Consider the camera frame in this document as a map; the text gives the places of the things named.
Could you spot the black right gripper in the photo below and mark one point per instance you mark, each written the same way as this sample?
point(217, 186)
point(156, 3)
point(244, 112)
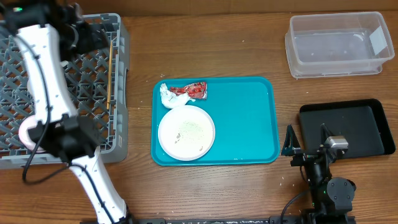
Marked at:
point(310, 156)

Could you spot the wooden chopstick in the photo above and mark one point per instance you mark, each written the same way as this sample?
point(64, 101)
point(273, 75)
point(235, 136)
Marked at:
point(108, 95)
point(110, 63)

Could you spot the grey dishwasher rack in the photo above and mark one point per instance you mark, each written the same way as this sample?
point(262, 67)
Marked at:
point(86, 78)

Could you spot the pink white bowl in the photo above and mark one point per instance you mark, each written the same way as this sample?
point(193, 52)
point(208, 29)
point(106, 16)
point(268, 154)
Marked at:
point(26, 125)

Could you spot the white round plate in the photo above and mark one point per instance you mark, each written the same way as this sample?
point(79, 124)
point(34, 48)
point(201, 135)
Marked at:
point(186, 133)

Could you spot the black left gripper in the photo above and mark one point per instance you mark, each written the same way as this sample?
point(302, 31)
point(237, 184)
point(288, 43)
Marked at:
point(91, 43)

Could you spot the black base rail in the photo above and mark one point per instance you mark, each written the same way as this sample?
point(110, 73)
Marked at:
point(271, 220)

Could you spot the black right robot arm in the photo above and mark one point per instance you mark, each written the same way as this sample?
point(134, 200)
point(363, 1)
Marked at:
point(331, 196)

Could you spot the black plastic tray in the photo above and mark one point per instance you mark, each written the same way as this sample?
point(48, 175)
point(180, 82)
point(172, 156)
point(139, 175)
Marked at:
point(362, 123)

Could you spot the red snack wrapper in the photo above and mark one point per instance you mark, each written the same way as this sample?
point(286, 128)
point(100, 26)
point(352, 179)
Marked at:
point(196, 90)

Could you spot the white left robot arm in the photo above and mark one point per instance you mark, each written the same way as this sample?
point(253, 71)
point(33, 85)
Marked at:
point(48, 35)

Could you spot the clear plastic bin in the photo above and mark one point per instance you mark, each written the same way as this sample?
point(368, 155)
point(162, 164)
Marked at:
point(336, 45)

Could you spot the teal serving tray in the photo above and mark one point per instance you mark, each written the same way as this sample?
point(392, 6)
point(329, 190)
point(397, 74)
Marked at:
point(243, 111)

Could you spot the white tissue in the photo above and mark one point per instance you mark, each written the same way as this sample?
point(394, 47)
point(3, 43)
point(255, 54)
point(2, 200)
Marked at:
point(170, 100)

